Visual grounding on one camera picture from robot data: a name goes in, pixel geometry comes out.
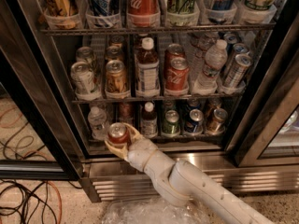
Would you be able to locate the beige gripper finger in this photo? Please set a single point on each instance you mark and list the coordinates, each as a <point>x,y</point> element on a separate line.
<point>119,152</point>
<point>134,134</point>

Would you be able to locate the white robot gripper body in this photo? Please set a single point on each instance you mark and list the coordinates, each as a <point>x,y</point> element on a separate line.
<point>139,153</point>

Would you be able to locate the red coke can bottom shelf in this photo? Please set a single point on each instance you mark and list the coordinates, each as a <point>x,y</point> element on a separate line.
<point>118,135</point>

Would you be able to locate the red coke can shelf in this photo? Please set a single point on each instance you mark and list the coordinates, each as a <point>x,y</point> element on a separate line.
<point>141,11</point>
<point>118,135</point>

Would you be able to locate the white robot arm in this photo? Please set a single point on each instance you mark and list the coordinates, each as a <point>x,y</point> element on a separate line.
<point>178,181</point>

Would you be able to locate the brown tea bottle bottom shelf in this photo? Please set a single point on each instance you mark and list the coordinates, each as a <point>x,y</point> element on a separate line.
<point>149,120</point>

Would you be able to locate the brown tea bottle shelf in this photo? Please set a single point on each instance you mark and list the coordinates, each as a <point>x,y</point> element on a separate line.
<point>149,120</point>
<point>147,69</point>

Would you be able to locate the red can bottom shelf rear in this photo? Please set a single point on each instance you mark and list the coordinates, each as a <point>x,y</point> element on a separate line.
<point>126,113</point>

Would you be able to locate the green soda can bottom shelf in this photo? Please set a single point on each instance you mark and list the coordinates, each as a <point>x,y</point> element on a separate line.
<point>170,124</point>

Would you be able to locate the clear water bottle bottom shelf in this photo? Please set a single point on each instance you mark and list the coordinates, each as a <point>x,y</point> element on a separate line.
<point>98,122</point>

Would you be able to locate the clear water bottle shelf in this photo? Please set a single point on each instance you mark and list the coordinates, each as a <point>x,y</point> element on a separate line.
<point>98,122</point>
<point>215,59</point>

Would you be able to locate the gold can middle shelf front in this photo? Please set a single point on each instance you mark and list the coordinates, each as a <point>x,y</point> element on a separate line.
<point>116,80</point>

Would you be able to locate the brown tea bottle middle shelf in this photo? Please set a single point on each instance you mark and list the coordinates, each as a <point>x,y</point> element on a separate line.
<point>147,69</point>

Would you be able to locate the blue pepsi can bottom shelf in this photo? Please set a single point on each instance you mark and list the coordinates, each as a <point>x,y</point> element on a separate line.
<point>194,122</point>

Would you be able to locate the silver can middle shelf front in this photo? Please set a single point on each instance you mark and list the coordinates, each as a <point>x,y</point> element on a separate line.
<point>85,82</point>

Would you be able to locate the silver can shelf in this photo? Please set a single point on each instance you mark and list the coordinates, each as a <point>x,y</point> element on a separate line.
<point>85,82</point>
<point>86,54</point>

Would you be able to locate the gold brown can bottom shelf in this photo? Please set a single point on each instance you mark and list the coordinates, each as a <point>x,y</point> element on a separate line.
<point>215,121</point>

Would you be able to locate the red coke can middle front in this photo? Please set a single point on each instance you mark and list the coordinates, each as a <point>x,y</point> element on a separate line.
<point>177,77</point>

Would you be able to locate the red coke can middle rear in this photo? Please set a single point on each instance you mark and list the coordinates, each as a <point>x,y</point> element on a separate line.
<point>173,51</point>

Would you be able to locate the stainless steel fridge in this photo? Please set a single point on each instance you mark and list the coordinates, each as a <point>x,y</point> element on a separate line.
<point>35,71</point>

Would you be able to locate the silver can middle shelf rear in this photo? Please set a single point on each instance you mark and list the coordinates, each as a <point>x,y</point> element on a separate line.
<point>86,54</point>

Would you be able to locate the clear water bottle middle shelf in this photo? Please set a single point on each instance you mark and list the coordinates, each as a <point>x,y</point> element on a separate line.
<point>215,59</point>

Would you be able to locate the red coke can top shelf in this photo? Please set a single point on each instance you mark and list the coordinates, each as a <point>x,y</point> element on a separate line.
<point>141,11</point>

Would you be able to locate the silver slim can middle front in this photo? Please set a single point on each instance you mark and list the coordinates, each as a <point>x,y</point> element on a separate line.
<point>239,67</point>

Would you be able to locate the silver slim can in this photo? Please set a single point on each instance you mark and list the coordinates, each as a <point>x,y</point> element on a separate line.
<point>239,67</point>
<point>238,48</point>

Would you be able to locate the clear plastic bag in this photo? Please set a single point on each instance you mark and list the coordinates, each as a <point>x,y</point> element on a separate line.
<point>153,211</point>

